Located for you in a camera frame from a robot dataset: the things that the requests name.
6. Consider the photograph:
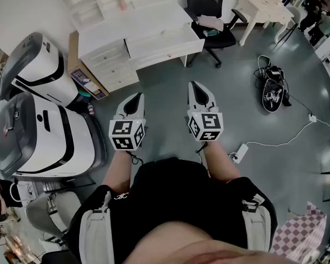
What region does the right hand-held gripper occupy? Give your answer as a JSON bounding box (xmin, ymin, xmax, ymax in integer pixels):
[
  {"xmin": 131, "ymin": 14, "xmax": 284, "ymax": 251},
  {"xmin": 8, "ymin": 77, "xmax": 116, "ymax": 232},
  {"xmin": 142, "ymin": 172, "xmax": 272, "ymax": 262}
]
[{"xmin": 187, "ymin": 80, "xmax": 224, "ymax": 142}]

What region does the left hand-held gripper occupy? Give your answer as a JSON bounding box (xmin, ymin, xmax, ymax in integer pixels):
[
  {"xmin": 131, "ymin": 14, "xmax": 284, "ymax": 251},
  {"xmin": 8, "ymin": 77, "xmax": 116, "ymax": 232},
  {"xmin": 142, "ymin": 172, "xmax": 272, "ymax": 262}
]
[{"xmin": 109, "ymin": 92, "xmax": 147, "ymax": 151}]

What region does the white desk drawer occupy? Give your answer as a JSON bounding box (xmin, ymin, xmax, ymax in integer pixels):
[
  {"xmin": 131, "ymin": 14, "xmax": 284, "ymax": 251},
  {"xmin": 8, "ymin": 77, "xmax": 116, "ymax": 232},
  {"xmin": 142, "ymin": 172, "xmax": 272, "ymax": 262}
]
[{"xmin": 128, "ymin": 23, "xmax": 206, "ymax": 71}]

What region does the person's right forearm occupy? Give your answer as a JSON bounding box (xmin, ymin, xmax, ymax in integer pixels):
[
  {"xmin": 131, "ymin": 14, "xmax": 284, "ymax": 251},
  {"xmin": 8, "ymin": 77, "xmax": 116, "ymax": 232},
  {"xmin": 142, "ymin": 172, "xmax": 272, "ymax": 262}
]
[{"xmin": 202, "ymin": 140, "xmax": 242, "ymax": 185}]

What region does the person's left forearm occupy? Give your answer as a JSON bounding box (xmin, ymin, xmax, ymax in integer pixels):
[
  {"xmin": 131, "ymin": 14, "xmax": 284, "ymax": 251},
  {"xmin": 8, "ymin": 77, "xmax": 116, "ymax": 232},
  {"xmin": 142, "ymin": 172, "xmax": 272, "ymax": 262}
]
[{"xmin": 101, "ymin": 149, "xmax": 135, "ymax": 195}]

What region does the white desk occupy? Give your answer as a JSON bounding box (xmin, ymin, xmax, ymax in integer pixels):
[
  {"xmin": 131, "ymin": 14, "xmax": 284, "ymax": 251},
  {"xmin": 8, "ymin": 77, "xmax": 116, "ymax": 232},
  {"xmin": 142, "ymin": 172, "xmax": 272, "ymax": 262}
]
[{"xmin": 78, "ymin": 3, "xmax": 206, "ymax": 93}]

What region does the white desk hutch shelf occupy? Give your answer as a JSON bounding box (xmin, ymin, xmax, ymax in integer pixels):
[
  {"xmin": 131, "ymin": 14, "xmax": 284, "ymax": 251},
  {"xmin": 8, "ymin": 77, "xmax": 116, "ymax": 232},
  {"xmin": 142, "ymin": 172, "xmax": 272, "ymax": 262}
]
[{"xmin": 56, "ymin": 0, "xmax": 179, "ymax": 31}]

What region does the white power strip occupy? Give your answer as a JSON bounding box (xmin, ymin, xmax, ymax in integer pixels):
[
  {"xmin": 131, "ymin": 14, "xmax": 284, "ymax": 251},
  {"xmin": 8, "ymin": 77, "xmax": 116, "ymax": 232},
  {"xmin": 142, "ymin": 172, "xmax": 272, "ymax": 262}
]
[{"xmin": 232, "ymin": 143, "xmax": 250, "ymax": 164}]

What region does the flat cardboard box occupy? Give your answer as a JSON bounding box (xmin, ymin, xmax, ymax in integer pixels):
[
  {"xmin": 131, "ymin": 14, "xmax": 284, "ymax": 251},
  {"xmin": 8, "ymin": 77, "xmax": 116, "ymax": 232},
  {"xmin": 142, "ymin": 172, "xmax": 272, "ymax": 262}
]
[{"xmin": 68, "ymin": 31, "xmax": 110, "ymax": 101}]

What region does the pink cloth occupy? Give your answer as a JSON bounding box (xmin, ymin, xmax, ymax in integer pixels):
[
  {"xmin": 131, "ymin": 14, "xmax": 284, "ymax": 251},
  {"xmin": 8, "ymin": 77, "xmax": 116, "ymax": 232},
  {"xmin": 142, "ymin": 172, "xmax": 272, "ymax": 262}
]
[{"xmin": 198, "ymin": 14, "xmax": 224, "ymax": 31}]

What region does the white and grey robot housing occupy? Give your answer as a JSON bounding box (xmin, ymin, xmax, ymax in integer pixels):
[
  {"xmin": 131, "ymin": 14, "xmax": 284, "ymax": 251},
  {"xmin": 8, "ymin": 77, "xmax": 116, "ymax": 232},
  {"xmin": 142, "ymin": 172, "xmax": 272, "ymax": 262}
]
[
  {"xmin": 0, "ymin": 91, "xmax": 108, "ymax": 180},
  {"xmin": 0, "ymin": 31, "xmax": 80, "ymax": 107}
]

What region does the person's black shirt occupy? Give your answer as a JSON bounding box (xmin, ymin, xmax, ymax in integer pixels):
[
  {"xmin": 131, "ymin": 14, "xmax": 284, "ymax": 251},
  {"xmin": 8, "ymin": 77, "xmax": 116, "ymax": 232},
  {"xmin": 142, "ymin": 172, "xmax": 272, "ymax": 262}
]
[{"xmin": 67, "ymin": 157, "xmax": 278, "ymax": 260}]

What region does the cream vanity table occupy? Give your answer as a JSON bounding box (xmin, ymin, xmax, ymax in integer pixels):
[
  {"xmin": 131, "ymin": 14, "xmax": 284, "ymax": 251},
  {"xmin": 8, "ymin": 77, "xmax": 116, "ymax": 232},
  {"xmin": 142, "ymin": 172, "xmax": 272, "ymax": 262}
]
[{"xmin": 232, "ymin": 0, "xmax": 295, "ymax": 47}]

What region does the grey chair with thin legs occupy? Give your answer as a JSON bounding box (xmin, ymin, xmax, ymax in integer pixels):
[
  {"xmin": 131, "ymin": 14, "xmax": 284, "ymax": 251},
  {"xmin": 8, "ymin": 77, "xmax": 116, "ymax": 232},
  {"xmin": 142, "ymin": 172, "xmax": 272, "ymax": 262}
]
[{"xmin": 274, "ymin": 6, "xmax": 303, "ymax": 47}]

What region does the grey padded chair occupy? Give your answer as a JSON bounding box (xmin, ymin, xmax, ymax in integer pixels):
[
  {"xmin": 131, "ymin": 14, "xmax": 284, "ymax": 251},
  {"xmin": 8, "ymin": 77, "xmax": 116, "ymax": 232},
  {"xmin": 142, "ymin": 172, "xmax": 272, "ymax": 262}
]
[{"xmin": 26, "ymin": 190, "xmax": 83, "ymax": 248}]

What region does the white tote bag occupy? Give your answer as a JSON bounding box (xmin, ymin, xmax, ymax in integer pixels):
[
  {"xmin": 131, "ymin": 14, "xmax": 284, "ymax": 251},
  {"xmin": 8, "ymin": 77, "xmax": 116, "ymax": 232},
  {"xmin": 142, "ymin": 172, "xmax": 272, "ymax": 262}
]
[{"xmin": 9, "ymin": 180, "xmax": 37, "ymax": 209}]

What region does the person's face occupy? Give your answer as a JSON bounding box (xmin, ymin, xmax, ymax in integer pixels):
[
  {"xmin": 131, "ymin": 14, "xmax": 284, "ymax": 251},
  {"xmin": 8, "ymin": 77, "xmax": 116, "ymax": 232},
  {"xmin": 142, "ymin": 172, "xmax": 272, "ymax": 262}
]
[{"xmin": 128, "ymin": 221, "xmax": 300, "ymax": 264}]

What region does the pink chequered bag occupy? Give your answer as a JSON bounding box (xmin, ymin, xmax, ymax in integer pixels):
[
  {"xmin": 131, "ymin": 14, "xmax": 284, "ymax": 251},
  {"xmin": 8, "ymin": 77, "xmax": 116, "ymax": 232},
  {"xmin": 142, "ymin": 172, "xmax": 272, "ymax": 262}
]
[{"xmin": 271, "ymin": 201, "xmax": 327, "ymax": 259}]

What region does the black wrist cord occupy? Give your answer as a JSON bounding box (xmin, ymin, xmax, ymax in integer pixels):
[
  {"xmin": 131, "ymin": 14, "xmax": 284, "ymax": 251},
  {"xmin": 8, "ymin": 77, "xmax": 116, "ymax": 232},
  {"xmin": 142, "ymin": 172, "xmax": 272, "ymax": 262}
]
[
  {"xmin": 195, "ymin": 141, "xmax": 209, "ymax": 156},
  {"xmin": 125, "ymin": 150, "xmax": 144, "ymax": 165}
]

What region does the black bag with cables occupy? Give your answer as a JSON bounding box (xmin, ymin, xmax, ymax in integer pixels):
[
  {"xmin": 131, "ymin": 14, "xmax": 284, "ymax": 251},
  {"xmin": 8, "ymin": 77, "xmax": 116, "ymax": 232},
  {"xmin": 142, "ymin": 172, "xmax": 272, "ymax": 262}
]
[{"xmin": 254, "ymin": 54, "xmax": 293, "ymax": 113}]

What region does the white power cable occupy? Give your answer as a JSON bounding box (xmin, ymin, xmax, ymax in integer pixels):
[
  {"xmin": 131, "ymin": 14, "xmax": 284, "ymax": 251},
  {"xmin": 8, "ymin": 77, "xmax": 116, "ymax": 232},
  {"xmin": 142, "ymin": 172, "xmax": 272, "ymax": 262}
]
[{"xmin": 227, "ymin": 117, "xmax": 330, "ymax": 159}]

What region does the person's left white shoulder strap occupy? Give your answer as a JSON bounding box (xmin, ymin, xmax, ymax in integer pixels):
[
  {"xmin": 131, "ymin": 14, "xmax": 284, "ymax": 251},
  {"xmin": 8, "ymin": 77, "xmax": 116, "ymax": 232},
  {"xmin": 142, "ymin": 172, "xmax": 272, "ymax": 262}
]
[{"xmin": 78, "ymin": 191, "xmax": 116, "ymax": 264}]

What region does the person's white shoulder strap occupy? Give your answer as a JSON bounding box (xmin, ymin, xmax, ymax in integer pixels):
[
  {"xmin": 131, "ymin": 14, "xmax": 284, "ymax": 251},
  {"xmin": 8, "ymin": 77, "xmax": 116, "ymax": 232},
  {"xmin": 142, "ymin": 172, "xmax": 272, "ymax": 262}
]
[
  {"xmin": 78, "ymin": 191, "xmax": 116, "ymax": 264},
  {"xmin": 240, "ymin": 194, "xmax": 273, "ymax": 253}
]

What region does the person's right white shoulder strap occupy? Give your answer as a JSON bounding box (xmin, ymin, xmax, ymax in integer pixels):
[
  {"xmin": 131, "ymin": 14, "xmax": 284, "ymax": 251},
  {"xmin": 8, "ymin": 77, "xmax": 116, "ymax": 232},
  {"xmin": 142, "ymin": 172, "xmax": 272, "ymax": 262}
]
[{"xmin": 240, "ymin": 194, "xmax": 273, "ymax": 253}]

